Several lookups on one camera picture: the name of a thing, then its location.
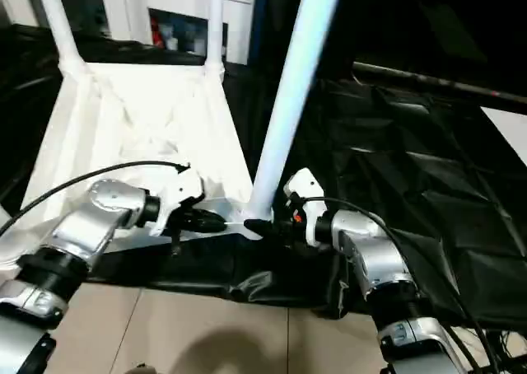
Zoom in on black floor cable coil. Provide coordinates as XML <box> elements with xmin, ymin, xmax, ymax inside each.
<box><xmin>492</xmin><ymin>333</ymin><xmax>527</xmax><ymax>374</ymax></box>

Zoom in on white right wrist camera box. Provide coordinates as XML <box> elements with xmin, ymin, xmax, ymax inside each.
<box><xmin>282</xmin><ymin>168</ymin><xmax>329</xmax><ymax>248</ymax></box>

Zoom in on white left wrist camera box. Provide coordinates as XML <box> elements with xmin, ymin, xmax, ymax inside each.
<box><xmin>151</xmin><ymin>166</ymin><xmax>207</xmax><ymax>236</ymax></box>

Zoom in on white flat board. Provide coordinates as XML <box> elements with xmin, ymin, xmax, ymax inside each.
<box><xmin>486</xmin><ymin>106</ymin><xmax>527</xmax><ymax>157</ymax></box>

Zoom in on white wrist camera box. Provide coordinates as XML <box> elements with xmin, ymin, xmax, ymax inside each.
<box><xmin>151</xmin><ymin>166</ymin><xmax>207</xmax><ymax>236</ymax></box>
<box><xmin>282</xmin><ymin>168</ymin><xmax>329</xmax><ymax>248</ymax></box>

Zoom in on dark metal rod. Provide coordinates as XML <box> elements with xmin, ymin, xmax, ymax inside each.
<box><xmin>354</xmin><ymin>61</ymin><xmax>527</xmax><ymax>105</ymax></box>

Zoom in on black work mat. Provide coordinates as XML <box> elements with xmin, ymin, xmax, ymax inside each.
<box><xmin>0</xmin><ymin>24</ymin><xmax>527</xmax><ymax>325</ymax></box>

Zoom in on white plastic table top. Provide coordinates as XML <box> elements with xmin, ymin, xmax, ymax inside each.
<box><xmin>0</xmin><ymin>61</ymin><xmax>266</xmax><ymax>280</ymax></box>

